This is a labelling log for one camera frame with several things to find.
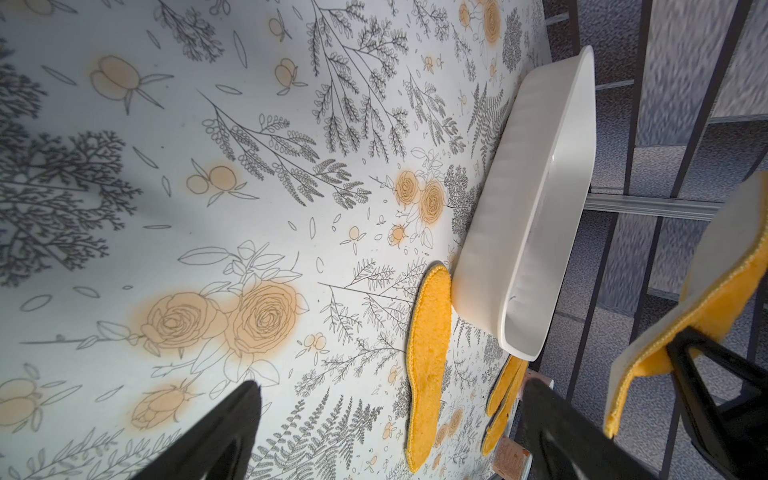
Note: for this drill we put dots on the white plastic storage box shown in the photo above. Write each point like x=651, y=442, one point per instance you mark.
x=516, y=252

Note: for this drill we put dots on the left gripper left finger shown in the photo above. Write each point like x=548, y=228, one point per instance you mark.
x=219, y=445

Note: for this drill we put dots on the orange insole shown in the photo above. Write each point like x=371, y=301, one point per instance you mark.
x=428, y=341
x=499, y=422
x=725, y=271
x=504, y=390

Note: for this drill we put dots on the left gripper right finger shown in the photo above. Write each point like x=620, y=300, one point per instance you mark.
x=566, y=445

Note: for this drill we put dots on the floral table cloth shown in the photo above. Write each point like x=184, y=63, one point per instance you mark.
x=197, y=194

